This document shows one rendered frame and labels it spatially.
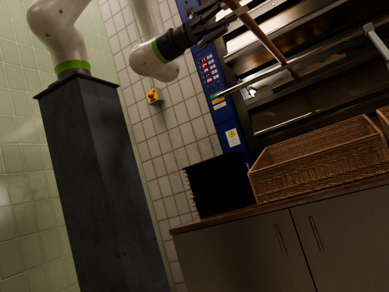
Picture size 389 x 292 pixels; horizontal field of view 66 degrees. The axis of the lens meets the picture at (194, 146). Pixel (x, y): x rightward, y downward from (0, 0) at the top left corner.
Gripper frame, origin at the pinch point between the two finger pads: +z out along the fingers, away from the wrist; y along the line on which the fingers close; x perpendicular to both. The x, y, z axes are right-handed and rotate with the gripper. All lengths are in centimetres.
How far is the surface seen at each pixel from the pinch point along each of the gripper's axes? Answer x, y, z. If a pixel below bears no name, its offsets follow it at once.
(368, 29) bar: -59, 5, 37
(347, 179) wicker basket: -48, 60, 10
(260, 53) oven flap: -90, -18, -12
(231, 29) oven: -98, -45, -26
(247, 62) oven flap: -93, -18, -22
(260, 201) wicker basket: -48, 60, -26
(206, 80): -95, -20, -51
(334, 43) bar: -60, 4, 23
